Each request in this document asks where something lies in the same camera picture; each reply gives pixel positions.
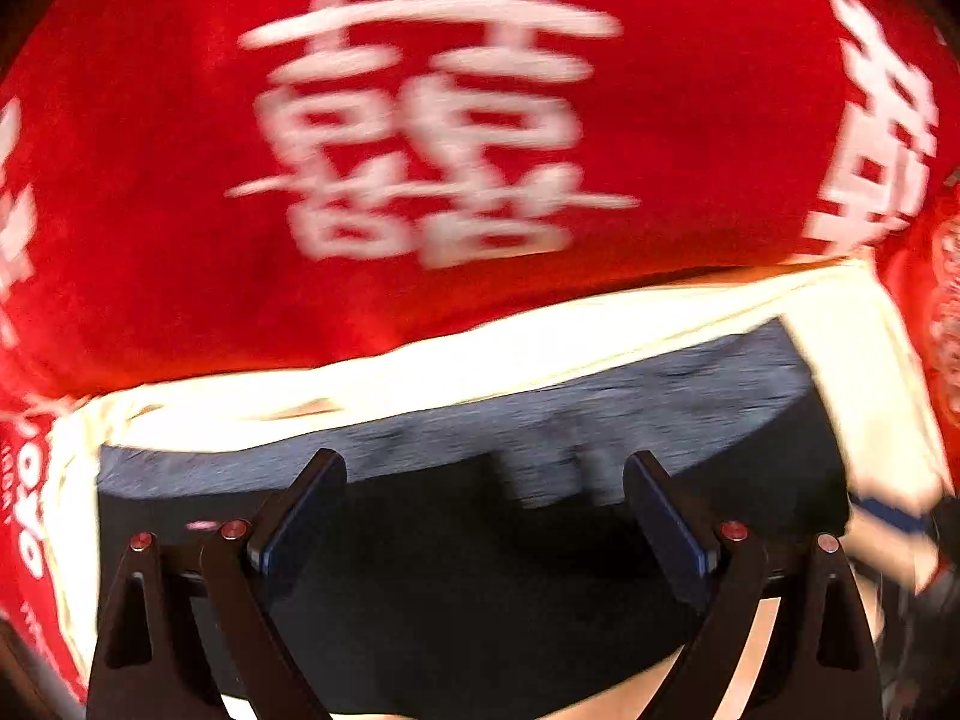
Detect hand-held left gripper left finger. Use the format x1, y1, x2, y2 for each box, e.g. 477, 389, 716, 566
86, 448, 347, 720

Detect red printed blanket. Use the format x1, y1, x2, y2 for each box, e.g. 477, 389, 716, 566
0, 0, 960, 706

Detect red embroidered pillow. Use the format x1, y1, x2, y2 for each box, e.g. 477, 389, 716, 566
877, 180, 960, 428

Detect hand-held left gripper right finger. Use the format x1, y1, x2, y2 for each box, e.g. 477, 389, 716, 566
624, 451, 886, 720

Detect black pants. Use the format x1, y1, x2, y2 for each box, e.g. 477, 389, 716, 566
97, 382, 852, 720

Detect cream cloth with blue bands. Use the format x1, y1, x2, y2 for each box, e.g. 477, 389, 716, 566
49, 255, 957, 720

